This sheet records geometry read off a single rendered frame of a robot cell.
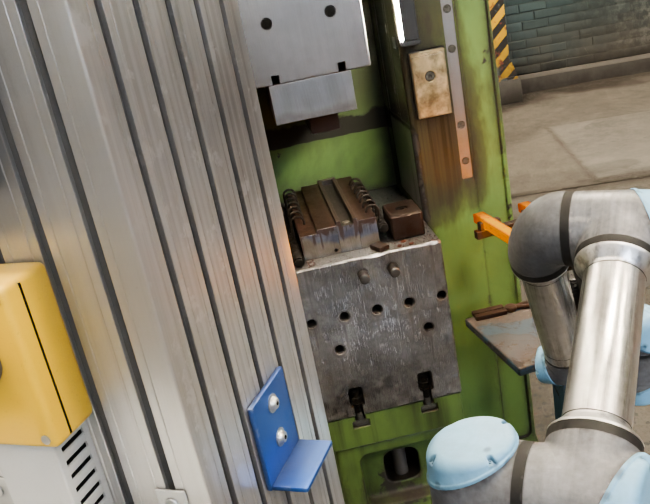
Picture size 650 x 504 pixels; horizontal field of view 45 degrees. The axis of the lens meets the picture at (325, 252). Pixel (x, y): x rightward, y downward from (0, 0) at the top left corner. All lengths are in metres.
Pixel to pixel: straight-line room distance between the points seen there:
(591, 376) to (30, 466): 0.68
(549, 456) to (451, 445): 0.12
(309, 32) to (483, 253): 0.81
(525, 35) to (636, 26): 1.03
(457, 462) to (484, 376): 1.46
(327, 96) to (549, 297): 0.82
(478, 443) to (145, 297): 0.55
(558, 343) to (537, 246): 0.28
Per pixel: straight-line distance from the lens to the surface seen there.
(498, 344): 1.97
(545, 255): 1.23
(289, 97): 1.91
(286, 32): 1.89
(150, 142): 0.59
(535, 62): 8.05
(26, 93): 0.57
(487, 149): 2.19
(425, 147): 2.13
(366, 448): 2.24
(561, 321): 1.41
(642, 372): 1.53
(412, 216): 2.02
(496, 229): 1.92
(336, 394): 2.12
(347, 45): 1.91
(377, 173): 2.48
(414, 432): 2.23
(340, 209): 2.12
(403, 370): 2.12
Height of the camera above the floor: 1.64
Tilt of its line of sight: 21 degrees down
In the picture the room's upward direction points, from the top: 11 degrees counter-clockwise
